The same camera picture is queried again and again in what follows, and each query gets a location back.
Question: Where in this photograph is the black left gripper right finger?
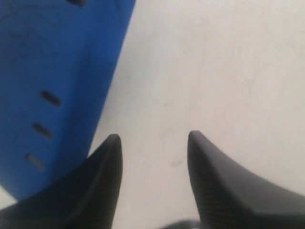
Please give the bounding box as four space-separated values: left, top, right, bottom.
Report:
187 131 305 229

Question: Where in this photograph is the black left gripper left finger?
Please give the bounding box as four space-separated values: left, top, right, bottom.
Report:
0 134 122 229

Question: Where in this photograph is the blue notebook cover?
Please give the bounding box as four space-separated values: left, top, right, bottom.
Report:
0 0 135 201

